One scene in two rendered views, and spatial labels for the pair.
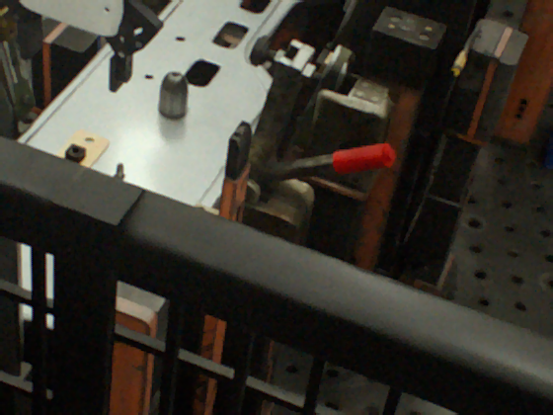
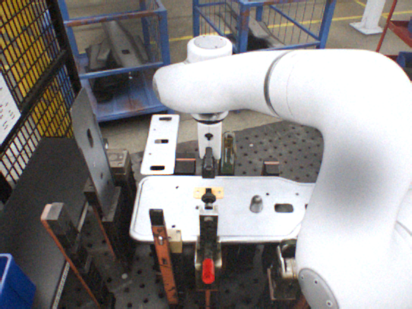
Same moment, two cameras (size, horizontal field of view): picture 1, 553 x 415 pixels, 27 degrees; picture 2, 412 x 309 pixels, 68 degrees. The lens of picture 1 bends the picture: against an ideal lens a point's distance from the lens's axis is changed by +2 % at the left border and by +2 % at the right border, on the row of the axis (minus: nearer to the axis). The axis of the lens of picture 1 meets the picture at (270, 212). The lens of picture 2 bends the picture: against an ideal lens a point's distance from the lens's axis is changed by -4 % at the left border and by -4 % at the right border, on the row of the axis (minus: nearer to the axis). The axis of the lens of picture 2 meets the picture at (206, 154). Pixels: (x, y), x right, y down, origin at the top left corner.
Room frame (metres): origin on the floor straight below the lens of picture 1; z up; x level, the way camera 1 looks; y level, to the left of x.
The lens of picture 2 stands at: (0.73, -0.34, 1.70)
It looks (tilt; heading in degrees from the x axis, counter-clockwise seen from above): 44 degrees down; 76
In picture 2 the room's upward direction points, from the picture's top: straight up
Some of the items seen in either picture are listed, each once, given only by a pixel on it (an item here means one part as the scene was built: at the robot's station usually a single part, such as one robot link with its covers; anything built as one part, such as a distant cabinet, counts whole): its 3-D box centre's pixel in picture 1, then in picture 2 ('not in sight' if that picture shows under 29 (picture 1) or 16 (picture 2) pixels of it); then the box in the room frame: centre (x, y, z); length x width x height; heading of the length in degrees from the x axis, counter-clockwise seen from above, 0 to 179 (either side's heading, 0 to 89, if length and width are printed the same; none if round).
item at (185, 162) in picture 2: not in sight; (187, 190); (0.85, 0.36, 0.84); 0.11 x 0.10 x 0.28; 75
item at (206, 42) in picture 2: not in sight; (207, 73); (0.88, 0.21, 1.37); 0.09 x 0.08 x 0.13; 12
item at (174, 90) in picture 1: (173, 96); (256, 204); (0.99, 0.13, 1.02); 0.03 x 0.03 x 0.07
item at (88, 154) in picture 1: (75, 154); (208, 191); (0.88, 0.21, 1.01); 0.08 x 0.04 x 0.01; 165
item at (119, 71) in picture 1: (131, 60); (208, 172); (0.87, 0.15, 1.15); 0.03 x 0.03 x 0.07; 75
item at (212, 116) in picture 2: not in sight; (209, 107); (0.88, 0.20, 1.29); 0.09 x 0.08 x 0.03; 75
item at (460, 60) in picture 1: (467, 47); not in sight; (1.06, -0.18, 1.09); 0.10 x 0.01 x 0.01; 165
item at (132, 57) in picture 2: not in sight; (111, 47); (0.59, 2.38, 0.47); 1.20 x 0.80 x 0.95; 93
